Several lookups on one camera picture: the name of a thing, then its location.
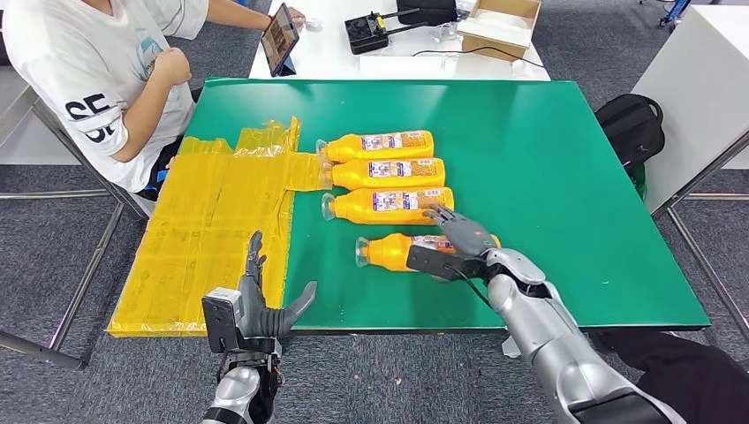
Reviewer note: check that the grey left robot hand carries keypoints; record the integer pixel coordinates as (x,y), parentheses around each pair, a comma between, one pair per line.
(257,319)

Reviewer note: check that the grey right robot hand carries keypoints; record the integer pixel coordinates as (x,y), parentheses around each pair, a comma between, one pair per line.
(471,237)

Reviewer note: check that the person's left hand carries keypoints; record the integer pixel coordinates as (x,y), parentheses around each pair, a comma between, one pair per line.
(297,17)

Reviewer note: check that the person's right hand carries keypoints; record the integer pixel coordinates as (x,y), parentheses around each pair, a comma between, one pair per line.
(172,67)

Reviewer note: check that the orange detergent bottle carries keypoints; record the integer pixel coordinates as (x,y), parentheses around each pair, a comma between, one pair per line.
(357,175)
(389,251)
(345,148)
(363,208)

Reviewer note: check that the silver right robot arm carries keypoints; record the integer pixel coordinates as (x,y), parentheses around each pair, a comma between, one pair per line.
(544,327)

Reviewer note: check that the person's left forearm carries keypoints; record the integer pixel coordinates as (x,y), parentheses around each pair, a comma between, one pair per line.
(240,14)

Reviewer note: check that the person's right forearm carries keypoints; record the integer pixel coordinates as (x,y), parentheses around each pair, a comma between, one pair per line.
(140,117)

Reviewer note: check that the small clear lid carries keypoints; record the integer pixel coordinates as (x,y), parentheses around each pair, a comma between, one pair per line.
(313,23)

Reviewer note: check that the black tablet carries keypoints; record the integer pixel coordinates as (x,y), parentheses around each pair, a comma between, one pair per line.
(279,38)

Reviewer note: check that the white table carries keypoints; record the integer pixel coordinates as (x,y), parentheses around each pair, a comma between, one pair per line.
(327,52)

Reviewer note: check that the black device with antennas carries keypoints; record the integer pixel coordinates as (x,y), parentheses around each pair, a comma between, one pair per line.
(366,32)

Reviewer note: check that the person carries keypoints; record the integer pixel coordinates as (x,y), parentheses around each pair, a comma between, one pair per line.
(690,374)
(76,58)

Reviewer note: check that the yellow taped cardboard mat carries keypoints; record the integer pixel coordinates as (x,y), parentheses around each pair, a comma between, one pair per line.
(193,246)

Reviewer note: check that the white table foot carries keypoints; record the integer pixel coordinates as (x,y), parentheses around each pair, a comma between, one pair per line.
(511,346)

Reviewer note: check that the black bag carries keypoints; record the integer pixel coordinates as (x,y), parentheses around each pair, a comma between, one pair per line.
(427,10)

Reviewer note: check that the clear plastic wrap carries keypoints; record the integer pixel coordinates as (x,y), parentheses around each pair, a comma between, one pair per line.
(444,30)

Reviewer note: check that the black backpack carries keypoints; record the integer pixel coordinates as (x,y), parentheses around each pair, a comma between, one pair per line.
(629,129)

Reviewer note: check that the open cardboard box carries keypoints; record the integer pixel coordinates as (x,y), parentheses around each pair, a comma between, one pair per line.
(497,35)

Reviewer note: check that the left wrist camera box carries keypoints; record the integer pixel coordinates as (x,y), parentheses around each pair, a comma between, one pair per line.
(219,319)

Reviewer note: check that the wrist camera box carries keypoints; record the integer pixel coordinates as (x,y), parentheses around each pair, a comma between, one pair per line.
(430,260)
(219,319)

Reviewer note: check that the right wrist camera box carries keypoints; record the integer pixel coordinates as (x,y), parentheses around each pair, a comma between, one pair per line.
(430,260)

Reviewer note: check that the metal bench frame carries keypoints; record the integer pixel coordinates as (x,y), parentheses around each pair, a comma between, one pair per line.
(35,350)

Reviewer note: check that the metal cabinet frame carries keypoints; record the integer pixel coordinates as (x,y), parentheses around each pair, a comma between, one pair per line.
(720,198)

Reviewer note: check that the blue trolley frame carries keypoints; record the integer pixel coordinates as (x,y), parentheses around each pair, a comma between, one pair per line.
(673,12)

